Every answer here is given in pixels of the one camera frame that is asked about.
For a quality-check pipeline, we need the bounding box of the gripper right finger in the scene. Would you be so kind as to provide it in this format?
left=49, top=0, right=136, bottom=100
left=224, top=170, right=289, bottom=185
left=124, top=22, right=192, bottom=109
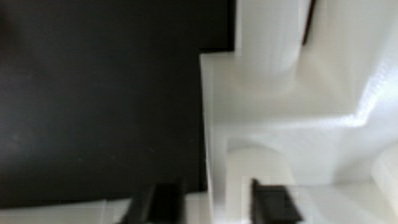
left=250, top=180, right=303, bottom=224

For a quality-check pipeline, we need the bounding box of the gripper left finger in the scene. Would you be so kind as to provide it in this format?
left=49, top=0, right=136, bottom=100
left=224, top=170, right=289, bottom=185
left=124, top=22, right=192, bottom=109
left=120, top=182, right=186, bottom=224

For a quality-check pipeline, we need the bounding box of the white chair seat block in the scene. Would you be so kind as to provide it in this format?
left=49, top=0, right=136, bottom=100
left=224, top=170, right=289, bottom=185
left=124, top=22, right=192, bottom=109
left=200, top=0, right=398, bottom=224

